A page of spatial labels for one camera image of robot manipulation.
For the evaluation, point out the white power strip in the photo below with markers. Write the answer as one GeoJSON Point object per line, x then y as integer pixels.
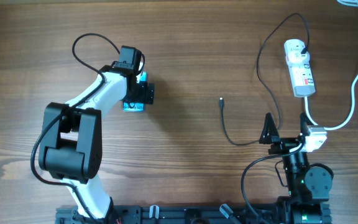
{"type": "Point", "coordinates": [302, 80]}

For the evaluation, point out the white charger plug adapter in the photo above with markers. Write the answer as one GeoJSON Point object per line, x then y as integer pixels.
{"type": "Point", "coordinates": [296, 58]}

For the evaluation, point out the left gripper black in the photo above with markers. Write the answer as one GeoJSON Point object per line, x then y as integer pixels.
{"type": "Point", "coordinates": [148, 93]}

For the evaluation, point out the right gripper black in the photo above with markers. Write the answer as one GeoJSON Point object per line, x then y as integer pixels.
{"type": "Point", "coordinates": [285, 144]}

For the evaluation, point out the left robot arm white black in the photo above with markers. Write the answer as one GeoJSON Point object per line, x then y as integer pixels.
{"type": "Point", "coordinates": [70, 145]}

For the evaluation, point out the blue Galaxy smartphone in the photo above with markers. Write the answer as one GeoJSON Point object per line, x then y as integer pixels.
{"type": "Point", "coordinates": [136, 107]}

